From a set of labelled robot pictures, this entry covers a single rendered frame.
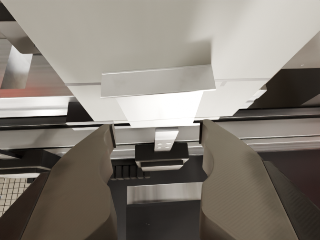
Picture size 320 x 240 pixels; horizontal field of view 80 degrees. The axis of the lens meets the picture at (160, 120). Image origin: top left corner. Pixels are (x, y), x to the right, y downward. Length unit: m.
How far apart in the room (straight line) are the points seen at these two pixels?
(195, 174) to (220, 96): 0.58
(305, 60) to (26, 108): 0.48
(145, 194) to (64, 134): 0.34
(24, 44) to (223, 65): 0.25
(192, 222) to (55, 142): 0.40
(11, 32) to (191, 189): 0.28
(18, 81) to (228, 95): 0.29
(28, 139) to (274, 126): 0.63
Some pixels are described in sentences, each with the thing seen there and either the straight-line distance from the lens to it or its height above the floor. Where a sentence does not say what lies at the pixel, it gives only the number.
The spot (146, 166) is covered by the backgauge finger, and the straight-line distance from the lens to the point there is 0.44.
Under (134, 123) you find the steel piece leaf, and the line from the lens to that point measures 0.26.
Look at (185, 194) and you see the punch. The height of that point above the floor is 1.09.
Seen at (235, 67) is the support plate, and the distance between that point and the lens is 0.17.
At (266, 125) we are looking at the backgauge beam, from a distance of 0.59.
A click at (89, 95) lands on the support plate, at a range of 0.20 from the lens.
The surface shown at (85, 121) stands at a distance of 0.26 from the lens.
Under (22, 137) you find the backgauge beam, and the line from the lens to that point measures 0.59.
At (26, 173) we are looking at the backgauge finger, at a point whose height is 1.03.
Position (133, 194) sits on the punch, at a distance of 0.25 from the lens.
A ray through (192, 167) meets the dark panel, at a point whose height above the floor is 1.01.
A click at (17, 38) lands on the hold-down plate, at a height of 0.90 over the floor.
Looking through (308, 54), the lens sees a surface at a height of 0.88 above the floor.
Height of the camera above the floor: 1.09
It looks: 21 degrees down
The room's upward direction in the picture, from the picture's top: 176 degrees clockwise
